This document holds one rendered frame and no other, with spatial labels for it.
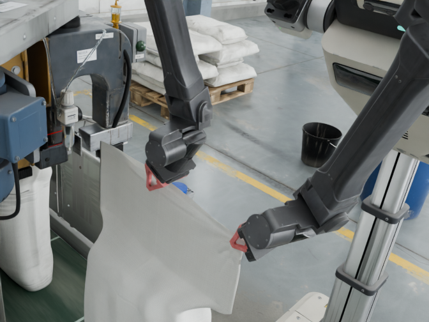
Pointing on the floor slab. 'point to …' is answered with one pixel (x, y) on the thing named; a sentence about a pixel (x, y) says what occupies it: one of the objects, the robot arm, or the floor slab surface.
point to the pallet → (144, 93)
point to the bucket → (318, 143)
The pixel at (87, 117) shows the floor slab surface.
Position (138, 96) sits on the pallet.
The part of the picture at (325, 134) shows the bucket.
